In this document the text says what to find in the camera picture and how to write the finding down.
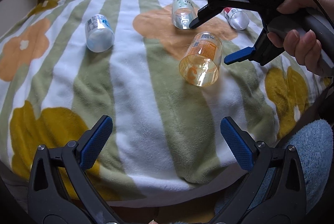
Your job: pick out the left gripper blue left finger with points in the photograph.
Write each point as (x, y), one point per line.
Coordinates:
(59, 190)

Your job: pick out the striped floral fleece blanket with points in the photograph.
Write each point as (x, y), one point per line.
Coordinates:
(166, 144)

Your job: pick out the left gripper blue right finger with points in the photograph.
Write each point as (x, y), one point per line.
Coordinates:
(274, 189)

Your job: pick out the green label plastic cup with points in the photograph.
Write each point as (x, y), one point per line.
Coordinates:
(183, 13)

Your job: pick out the orange transparent plastic cup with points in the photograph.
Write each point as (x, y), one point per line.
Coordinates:
(200, 65)

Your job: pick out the red label plastic cup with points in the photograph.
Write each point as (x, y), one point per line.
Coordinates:
(237, 18)

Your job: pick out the light blue fluffy fabric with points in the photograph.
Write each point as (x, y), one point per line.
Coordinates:
(314, 142)

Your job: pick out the bed headboard with cushion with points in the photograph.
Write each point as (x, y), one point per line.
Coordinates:
(14, 10)

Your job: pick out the blue label plastic cup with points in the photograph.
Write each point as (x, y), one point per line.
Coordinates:
(99, 35)

